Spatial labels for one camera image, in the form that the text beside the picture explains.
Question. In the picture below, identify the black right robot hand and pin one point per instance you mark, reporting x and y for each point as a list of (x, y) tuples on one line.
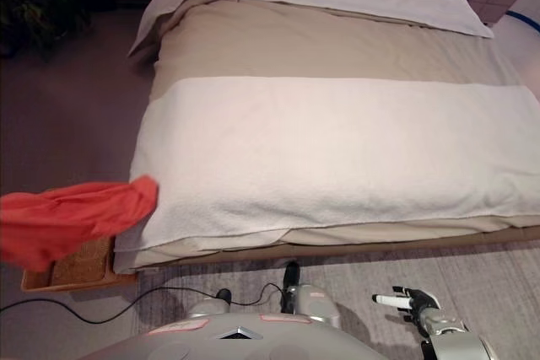
[(417, 301)]

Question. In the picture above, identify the orange garment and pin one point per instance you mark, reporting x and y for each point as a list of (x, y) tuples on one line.
[(63, 216)]

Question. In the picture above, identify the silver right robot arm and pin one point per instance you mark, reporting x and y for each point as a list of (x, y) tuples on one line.
[(455, 339)]

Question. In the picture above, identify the white textured bed blanket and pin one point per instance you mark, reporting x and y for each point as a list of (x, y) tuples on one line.
[(316, 153)]

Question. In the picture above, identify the silver right robot leg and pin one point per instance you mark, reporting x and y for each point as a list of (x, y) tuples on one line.
[(312, 301)]

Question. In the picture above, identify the silver robot leg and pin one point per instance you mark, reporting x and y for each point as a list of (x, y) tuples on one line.
[(312, 301), (208, 307)]

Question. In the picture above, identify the silver left robot leg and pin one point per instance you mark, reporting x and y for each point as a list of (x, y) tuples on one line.
[(208, 307)]

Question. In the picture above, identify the beige duvet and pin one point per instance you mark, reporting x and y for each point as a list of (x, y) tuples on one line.
[(295, 44)]

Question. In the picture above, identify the wooden crate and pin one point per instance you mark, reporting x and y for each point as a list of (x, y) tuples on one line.
[(80, 267)]

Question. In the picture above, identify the green potted plant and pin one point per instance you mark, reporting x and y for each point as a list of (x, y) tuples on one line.
[(34, 1)]

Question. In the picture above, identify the low upholstered bed frame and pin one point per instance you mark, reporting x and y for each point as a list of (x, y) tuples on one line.
[(379, 248)]

